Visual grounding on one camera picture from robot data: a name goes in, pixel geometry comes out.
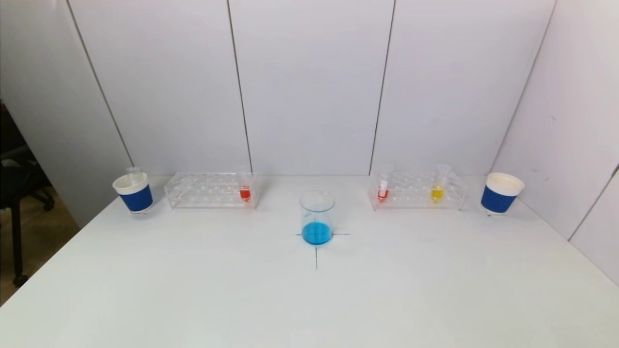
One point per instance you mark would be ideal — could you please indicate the blue liquid test tube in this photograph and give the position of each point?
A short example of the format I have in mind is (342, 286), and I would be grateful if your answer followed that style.
(133, 174)

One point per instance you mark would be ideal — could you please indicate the clear glass beaker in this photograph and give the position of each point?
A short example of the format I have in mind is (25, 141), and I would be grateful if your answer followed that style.
(317, 227)

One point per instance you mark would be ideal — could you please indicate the red liquid test tube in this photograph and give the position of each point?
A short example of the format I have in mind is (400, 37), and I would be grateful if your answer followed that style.
(244, 193)

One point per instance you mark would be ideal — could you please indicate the red liquid tube white label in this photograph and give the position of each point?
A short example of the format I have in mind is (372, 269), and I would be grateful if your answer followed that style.
(383, 193)

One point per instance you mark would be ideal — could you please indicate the clear acrylic test tube rack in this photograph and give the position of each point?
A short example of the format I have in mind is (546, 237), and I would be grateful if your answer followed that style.
(411, 191)
(208, 191)

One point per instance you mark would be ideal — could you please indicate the yellow liquid test tube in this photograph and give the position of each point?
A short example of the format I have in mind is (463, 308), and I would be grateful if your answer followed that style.
(437, 193)

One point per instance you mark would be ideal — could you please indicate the white paper cup blue sleeve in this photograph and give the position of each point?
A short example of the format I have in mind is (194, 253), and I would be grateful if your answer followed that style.
(136, 198)
(498, 199)

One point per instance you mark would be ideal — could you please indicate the black office chair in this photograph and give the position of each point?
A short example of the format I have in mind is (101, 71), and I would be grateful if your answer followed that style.
(14, 183)

